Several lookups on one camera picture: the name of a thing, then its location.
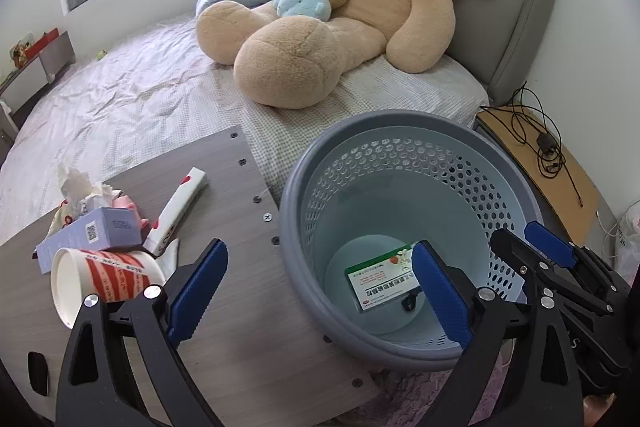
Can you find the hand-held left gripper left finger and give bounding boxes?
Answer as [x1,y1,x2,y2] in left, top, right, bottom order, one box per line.
[55,238,229,427]

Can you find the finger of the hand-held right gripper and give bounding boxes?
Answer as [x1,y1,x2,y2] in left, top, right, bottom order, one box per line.
[524,221,632,308]
[489,228,616,318]

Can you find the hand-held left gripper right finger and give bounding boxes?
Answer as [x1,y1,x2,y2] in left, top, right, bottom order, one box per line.
[411,241,586,427]

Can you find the white carton with red hearts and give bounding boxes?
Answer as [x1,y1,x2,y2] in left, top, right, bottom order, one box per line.
[142,167,208,280]

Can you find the red striped paper cup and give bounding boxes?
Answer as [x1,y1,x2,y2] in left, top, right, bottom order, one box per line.
[51,248,168,329]

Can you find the grey perforated plastic basket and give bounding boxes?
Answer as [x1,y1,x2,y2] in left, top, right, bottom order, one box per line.
[279,109,547,370]

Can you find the lavender cardboard box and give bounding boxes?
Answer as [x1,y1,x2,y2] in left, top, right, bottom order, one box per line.
[35,207,143,260]

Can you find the white tissue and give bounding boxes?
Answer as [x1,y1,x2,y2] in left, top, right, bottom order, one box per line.
[46,163,121,238]

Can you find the grey nightstand with wooden top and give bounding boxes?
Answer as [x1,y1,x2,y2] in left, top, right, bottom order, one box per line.
[472,106,601,248]

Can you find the green and white medicine box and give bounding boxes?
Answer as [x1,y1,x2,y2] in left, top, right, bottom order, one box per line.
[344,243,426,314]

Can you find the white plastic bag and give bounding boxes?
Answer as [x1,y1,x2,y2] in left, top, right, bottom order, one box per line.
[612,207,640,278]

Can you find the pink plastic toy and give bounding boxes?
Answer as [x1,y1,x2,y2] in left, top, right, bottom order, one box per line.
[112,194,151,233]

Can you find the purple floor mat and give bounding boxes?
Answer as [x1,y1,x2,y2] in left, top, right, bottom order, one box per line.
[340,357,511,427]

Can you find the bed with checked sheet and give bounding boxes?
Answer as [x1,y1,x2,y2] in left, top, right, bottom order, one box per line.
[0,14,491,248]

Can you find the grey upholstered headboard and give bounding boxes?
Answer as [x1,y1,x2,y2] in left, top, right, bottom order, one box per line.
[317,0,564,106]

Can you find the grey and white low cabinet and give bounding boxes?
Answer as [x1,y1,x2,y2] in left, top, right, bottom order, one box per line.
[0,32,77,112]

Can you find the large beige teddy bear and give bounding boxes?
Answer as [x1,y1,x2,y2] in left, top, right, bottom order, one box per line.
[195,0,502,110]

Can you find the red box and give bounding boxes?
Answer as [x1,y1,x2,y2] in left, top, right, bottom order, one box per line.
[22,28,61,58]

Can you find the black cable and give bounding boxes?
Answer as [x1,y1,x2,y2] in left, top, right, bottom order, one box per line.
[510,79,586,208]

